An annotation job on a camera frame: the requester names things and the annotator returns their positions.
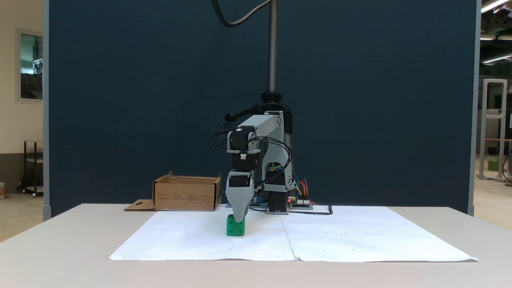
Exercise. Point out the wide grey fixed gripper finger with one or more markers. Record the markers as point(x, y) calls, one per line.
point(240, 204)

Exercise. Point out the green die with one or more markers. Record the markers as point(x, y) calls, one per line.
point(235, 228)

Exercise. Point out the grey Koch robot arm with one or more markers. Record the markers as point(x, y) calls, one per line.
point(268, 124)

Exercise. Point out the green bin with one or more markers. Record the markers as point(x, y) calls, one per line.
point(493, 164)

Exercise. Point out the brown cardboard box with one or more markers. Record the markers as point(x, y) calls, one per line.
point(184, 196)

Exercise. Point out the white paper sheet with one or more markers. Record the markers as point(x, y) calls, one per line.
point(360, 236)

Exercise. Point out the dark blue partition panel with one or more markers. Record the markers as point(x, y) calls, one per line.
point(120, 100)

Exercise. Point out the dark shelf cart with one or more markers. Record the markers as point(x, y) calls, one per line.
point(24, 168)

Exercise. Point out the small brown container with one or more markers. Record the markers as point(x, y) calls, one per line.
point(2, 191)

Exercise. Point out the ceiling light strip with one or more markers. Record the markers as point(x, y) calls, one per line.
point(494, 4)
point(496, 59)
point(488, 37)

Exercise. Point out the black camera tripod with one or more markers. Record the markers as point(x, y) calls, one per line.
point(272, 48)

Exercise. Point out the framed wall window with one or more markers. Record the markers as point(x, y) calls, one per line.
point(31, 68)

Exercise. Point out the aluminium profile frame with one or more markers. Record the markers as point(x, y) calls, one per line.
point(484, 120)

